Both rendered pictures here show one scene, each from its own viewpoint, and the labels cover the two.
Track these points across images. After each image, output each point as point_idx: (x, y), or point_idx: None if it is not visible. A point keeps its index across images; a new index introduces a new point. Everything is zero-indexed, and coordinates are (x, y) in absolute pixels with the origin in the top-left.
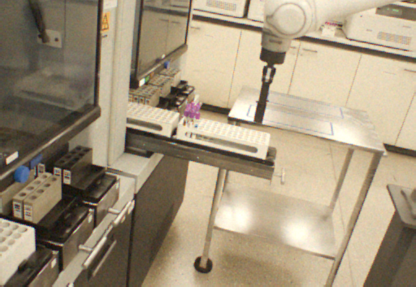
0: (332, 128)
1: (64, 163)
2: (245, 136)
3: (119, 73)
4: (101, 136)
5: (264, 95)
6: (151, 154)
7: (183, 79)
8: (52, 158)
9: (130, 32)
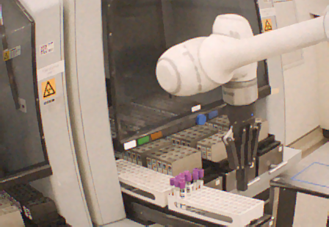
0: None
1: (28, 204)
2: (231, 206)
3: (86, 135)
4: (71, 195)
5: (231, 159)
6: (152, 223)
7: (284, 131)
8: (26, 200)
9: (98, 89)
